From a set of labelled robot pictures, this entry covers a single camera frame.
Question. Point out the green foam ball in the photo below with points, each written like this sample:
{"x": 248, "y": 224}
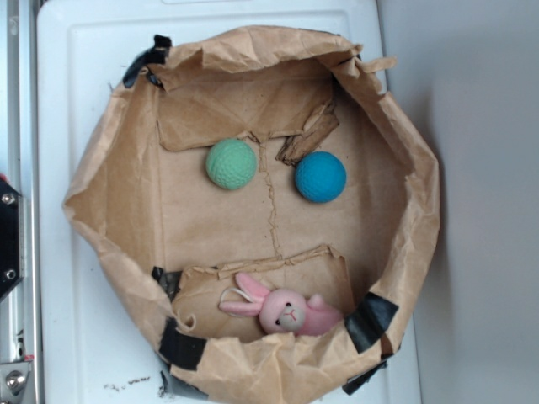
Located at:
{"x": 231, "y": 164}

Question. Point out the blue foam ball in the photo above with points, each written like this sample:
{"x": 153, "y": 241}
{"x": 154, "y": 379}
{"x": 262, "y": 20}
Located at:
{"x": 320, "y": 177}

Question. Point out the brown paper bag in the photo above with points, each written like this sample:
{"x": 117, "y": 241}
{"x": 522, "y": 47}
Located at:
{"x": 170, "y": 241}

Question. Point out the pink plush bunny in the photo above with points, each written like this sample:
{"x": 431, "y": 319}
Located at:
{"x": 280, "y": 310}

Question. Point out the white plastic tray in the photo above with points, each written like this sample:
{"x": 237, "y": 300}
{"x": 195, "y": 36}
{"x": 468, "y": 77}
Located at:
{"x": 93, "y": 352}

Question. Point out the silver metal rail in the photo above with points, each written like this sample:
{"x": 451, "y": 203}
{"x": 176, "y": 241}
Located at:
{"x": 22, "y": 375}

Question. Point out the black metal bracket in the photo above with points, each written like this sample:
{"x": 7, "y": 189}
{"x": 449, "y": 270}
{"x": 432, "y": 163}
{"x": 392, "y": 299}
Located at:
{"x": 10, "y": 239}

